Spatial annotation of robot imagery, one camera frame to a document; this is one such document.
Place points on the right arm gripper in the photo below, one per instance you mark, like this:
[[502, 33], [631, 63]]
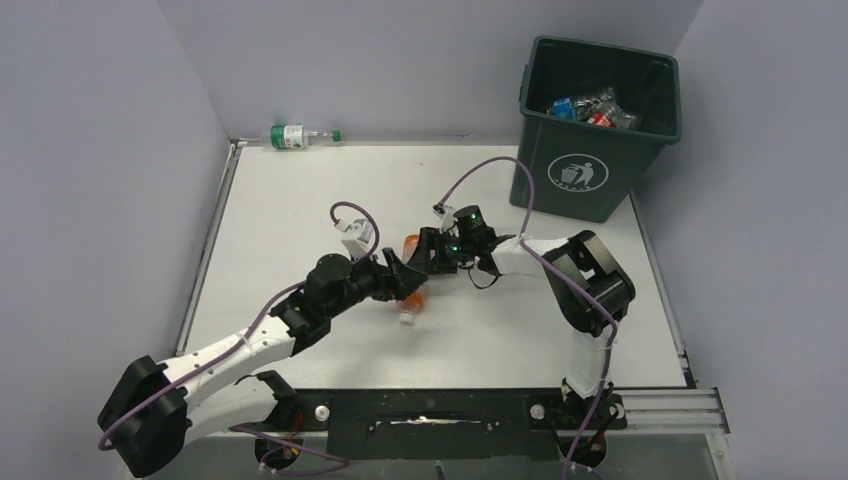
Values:
[[424, 260]]

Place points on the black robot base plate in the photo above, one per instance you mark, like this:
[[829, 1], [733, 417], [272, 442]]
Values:
[[451, 424]]

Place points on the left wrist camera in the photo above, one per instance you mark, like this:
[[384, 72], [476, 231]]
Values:
[[356, 237]]

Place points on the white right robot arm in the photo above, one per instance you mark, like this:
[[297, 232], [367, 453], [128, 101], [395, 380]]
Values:
[[591, 289]]

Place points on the orange drink bottle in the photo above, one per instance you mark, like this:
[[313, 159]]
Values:
[[412, 306]]

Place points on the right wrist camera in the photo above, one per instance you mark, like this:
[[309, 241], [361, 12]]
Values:
[[446, 215]]

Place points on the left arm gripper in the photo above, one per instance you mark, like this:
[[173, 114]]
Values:
[[405, 279]]

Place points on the clear bottle red label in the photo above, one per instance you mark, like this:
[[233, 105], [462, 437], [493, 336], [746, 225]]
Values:
[[612, 116]]

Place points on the clear bottle green cap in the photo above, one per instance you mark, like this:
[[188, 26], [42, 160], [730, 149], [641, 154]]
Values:
[[298, 137]]

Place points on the dark green trash bin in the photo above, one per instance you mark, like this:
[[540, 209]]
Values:
[[581, 171]]

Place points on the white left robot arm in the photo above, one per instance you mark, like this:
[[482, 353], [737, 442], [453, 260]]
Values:
[[225, 358]]

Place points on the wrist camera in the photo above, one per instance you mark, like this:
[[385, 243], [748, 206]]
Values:
[[356, 237], [446, 215]]

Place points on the aluminium table frame rail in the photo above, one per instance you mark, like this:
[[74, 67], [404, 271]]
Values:
[[673, 412]]

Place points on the clear bottle blue white label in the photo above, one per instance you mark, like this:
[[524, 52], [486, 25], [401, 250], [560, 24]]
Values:
[[581, 107]]

